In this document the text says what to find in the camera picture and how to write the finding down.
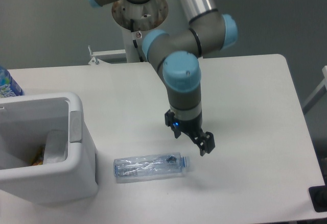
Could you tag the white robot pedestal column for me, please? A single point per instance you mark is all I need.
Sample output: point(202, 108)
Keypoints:
point(136, 21)

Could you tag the white frame at right edge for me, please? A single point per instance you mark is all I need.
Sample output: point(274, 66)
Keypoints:
point(316, 94)

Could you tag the blue labelled water bottle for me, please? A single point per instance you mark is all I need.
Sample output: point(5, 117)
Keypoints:
point(9, 87)

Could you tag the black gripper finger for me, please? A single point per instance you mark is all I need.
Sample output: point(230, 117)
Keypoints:
point(204, 140)

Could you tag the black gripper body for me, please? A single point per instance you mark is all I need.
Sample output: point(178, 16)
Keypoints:
point(190, 127)

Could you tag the colourful snack wrappers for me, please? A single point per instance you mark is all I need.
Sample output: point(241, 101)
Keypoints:
point(39, 157)

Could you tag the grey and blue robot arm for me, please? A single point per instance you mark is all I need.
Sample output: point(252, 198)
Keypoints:
point(175, 57)

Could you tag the white paper wrapper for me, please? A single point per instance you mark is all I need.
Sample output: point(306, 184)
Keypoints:
point(56, 147)

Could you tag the white plastic trash can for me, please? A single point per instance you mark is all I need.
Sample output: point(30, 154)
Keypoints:
point(25, 123)

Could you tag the black clamp at table edge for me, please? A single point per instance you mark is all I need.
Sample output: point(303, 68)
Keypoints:
point(318, 198)

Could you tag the clear crushed plastic bottle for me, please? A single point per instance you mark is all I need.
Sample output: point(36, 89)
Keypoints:
point(150, 167)

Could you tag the white metal base frame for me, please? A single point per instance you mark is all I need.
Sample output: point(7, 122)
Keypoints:
point(111, 57)

